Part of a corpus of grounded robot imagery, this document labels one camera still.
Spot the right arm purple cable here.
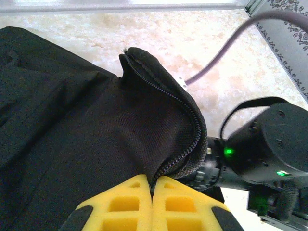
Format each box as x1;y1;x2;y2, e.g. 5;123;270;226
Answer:
185;9;308;85

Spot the right aluminium frame post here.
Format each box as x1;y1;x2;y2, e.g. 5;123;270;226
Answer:
244;0;268;18

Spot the black fabric backpack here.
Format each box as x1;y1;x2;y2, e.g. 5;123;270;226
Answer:
0;26;209;231

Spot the right gripper thin black cable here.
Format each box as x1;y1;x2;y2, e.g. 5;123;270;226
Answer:
220;97;288;141

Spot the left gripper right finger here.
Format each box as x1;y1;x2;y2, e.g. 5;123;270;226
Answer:
151;175;245;231

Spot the rear aluminium frame rail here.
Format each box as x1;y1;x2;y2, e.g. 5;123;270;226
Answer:
0;1;244;13

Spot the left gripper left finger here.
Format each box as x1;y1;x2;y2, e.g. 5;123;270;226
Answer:
59;174;154;231

